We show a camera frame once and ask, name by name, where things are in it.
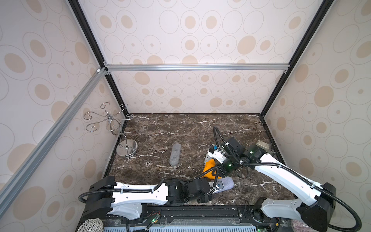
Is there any patterned round object left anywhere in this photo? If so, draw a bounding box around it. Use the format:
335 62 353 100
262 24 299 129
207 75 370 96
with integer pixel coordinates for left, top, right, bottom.
77 218 104 232

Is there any chrome hook stand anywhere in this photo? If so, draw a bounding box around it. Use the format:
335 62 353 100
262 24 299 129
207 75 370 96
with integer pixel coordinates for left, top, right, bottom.
84 101 138 159

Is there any horizontal aluminium frame bar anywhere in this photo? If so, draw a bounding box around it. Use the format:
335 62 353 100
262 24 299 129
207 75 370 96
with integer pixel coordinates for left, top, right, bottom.
98 63 290 73

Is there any orange cleaning cloth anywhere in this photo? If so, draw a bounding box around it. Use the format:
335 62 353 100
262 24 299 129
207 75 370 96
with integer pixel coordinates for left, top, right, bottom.
201 159 222 180

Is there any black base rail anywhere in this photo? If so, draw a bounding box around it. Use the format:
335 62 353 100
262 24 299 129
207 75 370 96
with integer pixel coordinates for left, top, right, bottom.
98 204 281 232

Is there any diagonal aluminium frame bar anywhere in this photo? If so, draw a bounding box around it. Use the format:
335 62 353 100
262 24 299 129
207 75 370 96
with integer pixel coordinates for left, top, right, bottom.
1 67 108 217

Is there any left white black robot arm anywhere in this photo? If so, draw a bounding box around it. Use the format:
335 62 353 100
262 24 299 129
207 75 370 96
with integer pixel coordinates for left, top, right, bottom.
78 176 225 220

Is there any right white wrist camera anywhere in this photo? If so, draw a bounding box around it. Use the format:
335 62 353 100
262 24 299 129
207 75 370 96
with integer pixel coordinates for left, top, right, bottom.
210 146 227 163

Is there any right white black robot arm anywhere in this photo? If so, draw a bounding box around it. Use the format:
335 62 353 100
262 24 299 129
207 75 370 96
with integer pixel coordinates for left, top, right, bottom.
208 127 362 232

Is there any grey eyeglass case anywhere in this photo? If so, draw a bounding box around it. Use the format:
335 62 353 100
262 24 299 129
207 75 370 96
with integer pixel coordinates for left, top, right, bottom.
169 143 182 166

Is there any green clear box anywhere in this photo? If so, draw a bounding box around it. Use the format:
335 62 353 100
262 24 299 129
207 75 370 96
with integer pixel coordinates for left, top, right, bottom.
256 140 273 154

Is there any pink ribbed round object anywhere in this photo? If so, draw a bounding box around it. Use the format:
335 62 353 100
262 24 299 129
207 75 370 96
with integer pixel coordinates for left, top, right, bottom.
291 219 312 232

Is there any lavender eyeglass case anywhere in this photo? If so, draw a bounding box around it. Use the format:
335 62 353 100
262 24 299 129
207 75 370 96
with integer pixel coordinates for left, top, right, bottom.
213 177 234 194

